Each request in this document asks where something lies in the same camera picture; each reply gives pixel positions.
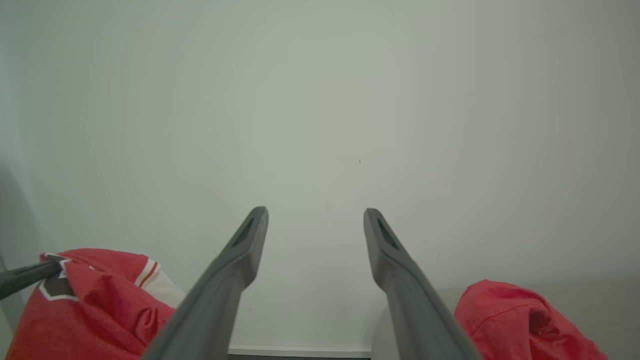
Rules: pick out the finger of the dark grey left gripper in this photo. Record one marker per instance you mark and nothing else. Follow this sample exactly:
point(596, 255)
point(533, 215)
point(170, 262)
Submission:
point(27, 277)

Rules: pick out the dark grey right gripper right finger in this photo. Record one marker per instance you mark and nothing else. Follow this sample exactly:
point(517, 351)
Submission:
point(420, 310)

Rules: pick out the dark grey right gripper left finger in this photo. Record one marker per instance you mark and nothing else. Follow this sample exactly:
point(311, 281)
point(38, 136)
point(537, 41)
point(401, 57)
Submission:
point(220, 300)

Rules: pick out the plain red garment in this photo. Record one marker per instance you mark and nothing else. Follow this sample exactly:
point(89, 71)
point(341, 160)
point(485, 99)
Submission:
point(500, 320)

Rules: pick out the red jersey with white sleeves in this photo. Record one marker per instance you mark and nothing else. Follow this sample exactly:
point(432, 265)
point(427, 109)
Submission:
point(100, 315)

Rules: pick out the white wall skirting strip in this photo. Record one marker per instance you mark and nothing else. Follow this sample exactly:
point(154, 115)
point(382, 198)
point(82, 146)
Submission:
point(300, 351)

